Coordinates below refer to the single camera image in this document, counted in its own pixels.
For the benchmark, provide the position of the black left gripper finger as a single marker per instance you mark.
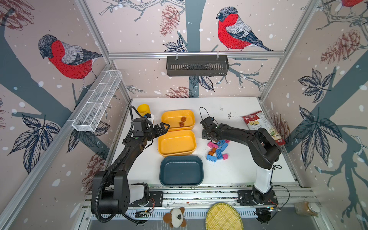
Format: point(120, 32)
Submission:
point(159, 132)
point(164, 126)

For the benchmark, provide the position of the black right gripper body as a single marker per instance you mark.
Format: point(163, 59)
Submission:
point(206, 134)

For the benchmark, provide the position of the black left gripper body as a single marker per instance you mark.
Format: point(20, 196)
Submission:
point(149, 133)

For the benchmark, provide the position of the blue lego brick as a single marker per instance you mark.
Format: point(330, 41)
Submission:
point(221, 143)
point(219, 154)
point(211, 158)

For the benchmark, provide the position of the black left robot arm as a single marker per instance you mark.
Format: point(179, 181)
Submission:
point(112, 193)

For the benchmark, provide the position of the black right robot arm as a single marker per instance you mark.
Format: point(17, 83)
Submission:
point(263, 148)

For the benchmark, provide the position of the far yellow plastic bin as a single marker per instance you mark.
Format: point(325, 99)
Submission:
point(173, 118)

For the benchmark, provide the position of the yellow plastic bin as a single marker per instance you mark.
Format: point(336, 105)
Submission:
point(173, 118)
point(177, 143)

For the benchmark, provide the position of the yellow plastic goblet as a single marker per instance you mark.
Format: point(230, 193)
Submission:
point(143, 109)

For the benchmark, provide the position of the near yellow plastic bin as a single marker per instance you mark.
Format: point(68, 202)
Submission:
point(177, 143)

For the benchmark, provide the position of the brown lego brick front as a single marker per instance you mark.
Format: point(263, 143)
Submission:
point(211, 153)

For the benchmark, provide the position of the blue lego brick front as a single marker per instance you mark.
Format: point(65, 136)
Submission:
point(211, 158)

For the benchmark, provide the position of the dark teal plastic bin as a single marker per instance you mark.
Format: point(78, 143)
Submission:
point(181, 171)

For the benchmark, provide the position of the snack chips bag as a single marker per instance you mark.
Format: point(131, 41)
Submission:
point(258, 120)

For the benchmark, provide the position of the woven bamboo tray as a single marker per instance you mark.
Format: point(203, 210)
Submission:
point(222, 216)

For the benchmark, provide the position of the plush dog toy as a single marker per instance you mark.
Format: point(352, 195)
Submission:
point(175, 218)

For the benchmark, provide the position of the amber glass jar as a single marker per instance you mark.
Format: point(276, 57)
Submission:
point(307, 208)

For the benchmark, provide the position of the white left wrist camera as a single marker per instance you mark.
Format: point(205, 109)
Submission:
point(149, 117)

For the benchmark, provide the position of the white wire mesh basket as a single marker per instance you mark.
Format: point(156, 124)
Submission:
point(92, 112)

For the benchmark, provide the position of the black wall basket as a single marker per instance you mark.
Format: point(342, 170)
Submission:
point(209, 65)

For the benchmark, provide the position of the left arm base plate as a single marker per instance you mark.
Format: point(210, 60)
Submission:
point(153, 200)

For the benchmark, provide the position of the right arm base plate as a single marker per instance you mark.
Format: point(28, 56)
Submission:
point(256, 198)

